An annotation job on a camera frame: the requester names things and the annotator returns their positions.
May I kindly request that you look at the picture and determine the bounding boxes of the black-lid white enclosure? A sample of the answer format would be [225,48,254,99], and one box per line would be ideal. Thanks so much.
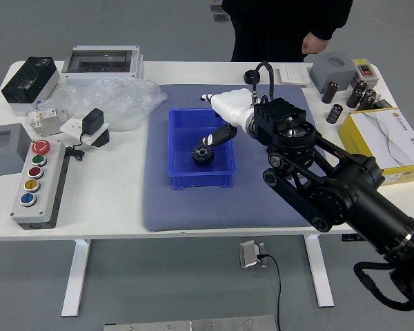
[1,57,61,112]

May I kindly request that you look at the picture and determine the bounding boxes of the big black gear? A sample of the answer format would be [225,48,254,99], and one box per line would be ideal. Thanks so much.
[192,144,215,167]

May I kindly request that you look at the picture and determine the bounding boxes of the grey floor box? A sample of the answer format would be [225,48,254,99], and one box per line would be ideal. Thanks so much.
[210,3,229,22]

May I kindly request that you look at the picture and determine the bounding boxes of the black adapter cord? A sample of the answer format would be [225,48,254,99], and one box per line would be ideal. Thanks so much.
[64,132,86,161]

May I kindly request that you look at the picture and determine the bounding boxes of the person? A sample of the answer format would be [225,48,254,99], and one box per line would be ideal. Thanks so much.
[221,0,353,63]

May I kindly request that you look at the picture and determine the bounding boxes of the grey-blue padded mat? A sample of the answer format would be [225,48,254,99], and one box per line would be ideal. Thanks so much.
[141,83,334,232]

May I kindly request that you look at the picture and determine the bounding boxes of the five-button grey control box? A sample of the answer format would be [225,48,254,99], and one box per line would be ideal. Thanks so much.
[10,139,69,230]

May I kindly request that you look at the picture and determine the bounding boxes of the black power adapter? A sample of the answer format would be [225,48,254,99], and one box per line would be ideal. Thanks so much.
[81,108,105,136]

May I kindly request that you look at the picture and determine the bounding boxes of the blue plastic box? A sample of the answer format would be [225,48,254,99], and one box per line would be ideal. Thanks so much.
[167,107,237,191]

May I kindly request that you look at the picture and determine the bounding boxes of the person's left hand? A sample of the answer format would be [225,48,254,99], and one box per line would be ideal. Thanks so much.
[302,32,331,55]

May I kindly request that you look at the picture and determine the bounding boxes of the silver floor socket box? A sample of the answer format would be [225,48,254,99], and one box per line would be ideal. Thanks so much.
[238,241,269,269]

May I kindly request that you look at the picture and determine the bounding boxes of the white circuit breaker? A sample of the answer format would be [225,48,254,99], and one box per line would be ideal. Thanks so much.
[27,106,70,136]

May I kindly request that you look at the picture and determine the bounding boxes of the clear plastic bag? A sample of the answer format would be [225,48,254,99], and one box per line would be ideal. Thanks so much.
[37,76,168,132]

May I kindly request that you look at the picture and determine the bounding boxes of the grey metal plate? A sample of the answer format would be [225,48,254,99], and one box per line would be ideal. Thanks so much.
[103,314,277,331]

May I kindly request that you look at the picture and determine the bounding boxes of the grey block with round hole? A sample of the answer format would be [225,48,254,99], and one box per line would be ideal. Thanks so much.
[309,52,358,94]

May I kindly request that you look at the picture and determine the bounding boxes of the white socket on black base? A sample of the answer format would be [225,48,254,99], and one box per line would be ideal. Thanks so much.
[59,117,111,149]

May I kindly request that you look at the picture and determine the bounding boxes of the grey red-button switch box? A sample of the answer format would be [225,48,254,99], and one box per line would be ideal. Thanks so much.
[350,58,380,89]

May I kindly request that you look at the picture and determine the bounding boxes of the white table leg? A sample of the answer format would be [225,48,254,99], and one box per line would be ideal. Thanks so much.
[61,238,91,317]
[303,234,335,308]

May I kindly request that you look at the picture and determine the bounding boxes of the grey block with square recess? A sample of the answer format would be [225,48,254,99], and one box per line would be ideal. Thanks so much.
[0,123,33,177]

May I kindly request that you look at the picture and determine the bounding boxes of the white wall switch panel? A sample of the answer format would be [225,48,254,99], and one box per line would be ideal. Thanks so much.
[277,64,311,86]

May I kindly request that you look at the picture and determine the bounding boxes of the grey clear-lid distribution box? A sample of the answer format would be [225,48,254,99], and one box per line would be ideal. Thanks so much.
[61,45,145,86]

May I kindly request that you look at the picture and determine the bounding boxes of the yellow white cardboard box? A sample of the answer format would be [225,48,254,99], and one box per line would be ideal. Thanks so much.
[337,108,414,187]

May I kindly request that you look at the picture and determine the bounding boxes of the black floor cable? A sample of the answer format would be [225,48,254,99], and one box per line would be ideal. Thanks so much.
[257,253,282,331]

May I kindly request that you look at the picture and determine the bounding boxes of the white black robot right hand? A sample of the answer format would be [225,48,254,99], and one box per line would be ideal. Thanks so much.
[198,88,255,148]

